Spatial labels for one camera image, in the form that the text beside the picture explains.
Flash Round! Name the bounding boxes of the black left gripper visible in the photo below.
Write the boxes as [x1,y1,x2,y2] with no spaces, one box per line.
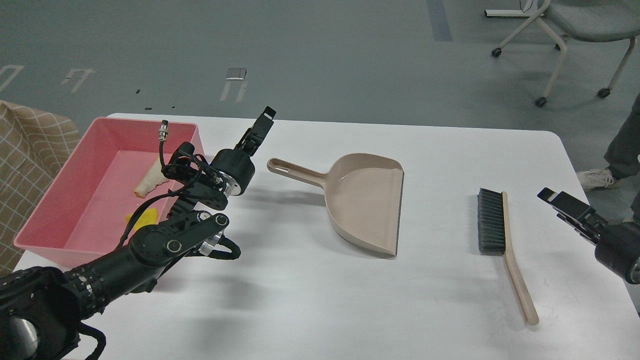
[210,106,277,196]

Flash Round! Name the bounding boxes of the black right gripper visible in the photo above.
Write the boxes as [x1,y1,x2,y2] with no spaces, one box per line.
[537,187,640,285]

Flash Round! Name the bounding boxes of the beige hand brush black bristles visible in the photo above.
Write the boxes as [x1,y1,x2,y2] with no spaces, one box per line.
[477,188,540,326]

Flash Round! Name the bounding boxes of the triangular bread slice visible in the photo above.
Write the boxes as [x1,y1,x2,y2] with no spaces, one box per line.
[134,161,169,199]

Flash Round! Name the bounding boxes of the beige plastic dustpan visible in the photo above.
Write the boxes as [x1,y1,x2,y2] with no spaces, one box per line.
[267,153,405,258]

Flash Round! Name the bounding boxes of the yellow sponge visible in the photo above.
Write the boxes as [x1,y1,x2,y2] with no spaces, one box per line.
[129,207,159,234]

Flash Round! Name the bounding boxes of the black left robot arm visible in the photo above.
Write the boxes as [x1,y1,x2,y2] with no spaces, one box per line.
[1,107,276,360]

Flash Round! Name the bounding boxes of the pink plastic bin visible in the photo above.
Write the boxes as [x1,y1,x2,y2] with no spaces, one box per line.
[13,117,206,271]

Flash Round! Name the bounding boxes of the silver floor outlet plate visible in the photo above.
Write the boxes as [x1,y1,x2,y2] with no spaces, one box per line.
[225,67,248,81]

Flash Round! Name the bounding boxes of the grey office chair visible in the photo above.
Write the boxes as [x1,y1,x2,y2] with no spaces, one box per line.
[491,0,640,108]

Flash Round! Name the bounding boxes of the beige checkered cloth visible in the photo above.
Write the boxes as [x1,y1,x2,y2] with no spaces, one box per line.
[0,100,80,275]

